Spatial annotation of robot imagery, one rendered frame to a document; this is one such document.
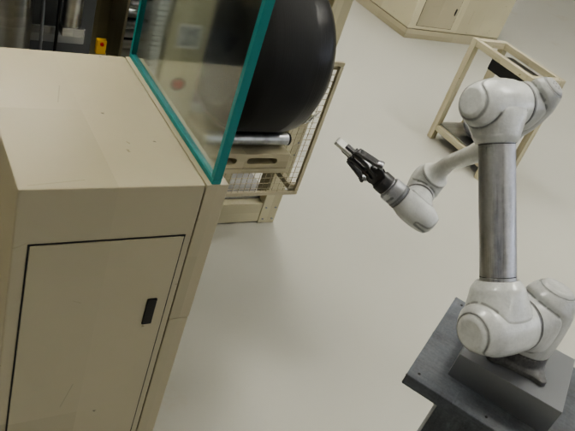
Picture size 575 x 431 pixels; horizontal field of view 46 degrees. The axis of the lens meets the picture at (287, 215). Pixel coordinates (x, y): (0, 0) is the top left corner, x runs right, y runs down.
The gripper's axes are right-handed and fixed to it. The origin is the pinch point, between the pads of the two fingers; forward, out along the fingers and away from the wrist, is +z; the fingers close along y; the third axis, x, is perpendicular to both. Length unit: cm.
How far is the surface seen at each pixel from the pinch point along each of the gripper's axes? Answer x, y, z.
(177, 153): -81, -49, 37
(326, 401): -42, 69, -65
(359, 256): 55, 109, -61
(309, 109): -4.9, -7.1, 17.9
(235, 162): -19.8, 20.2, 24.1
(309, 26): 1.9, -26.1, 35.0
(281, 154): -6.1, 17.3, 13.6
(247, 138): -13.5, 14.4, 26.2
